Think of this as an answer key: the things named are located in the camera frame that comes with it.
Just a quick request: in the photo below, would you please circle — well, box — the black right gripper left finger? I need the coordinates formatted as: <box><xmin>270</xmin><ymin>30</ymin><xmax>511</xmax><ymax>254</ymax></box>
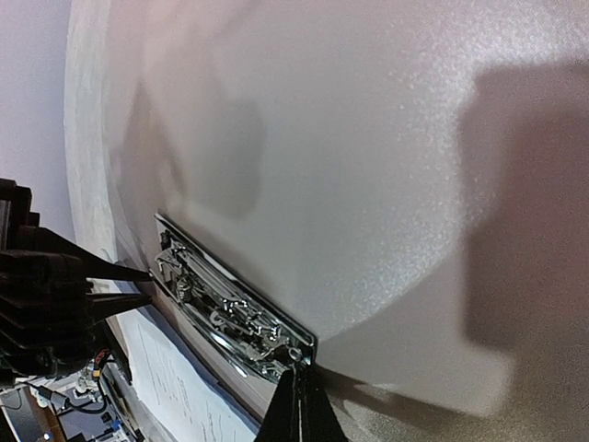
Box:
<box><xmin>255</xmin><ymin>368</ymin><xmax>302</xmax><ymax>442</ymax></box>

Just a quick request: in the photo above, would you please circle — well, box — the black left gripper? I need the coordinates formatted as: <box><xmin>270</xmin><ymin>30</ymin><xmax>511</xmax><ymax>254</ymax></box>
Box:
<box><xmin>1</xmin><ymin>179</ymin><xmax>152</xmax><ymax>378</ymax></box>

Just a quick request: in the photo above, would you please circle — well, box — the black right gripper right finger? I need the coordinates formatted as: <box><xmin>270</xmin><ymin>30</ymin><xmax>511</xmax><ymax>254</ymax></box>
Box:
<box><xmin>301</xmin><ymin>366</ymin><xmax>349</xmax><ymax>442</ymax></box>

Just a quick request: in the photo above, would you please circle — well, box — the pink paper folder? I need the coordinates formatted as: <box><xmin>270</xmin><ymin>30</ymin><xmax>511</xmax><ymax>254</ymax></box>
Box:
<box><xmin>103</xmin><ymin>0</ymin><xmax>589</xmax><ymax>442</ymax></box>

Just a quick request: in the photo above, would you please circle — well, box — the metal folder clip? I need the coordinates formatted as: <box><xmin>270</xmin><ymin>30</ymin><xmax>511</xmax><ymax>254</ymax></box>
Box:
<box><xmin>152</xmin><ymin>214</ymin><xmax>318</xmax><ymax>384</ymax></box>

